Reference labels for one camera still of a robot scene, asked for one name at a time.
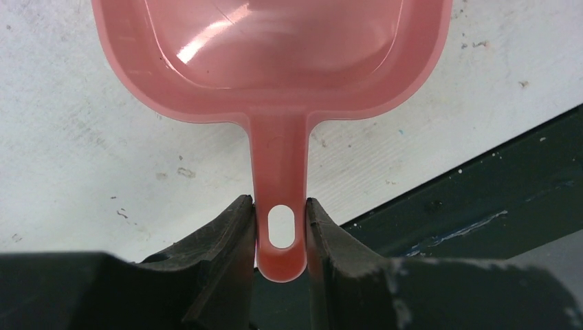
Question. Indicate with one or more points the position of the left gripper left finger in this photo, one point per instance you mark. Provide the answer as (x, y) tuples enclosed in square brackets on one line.
[(203, 281)]

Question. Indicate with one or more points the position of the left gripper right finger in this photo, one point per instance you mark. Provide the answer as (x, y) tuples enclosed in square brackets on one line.
[(352, 287)]

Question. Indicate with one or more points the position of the pink dustpan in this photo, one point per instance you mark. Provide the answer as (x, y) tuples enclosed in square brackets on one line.
[(277, 69)]

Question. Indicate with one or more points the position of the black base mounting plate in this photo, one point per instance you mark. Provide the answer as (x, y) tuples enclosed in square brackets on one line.
[(521, 204)]

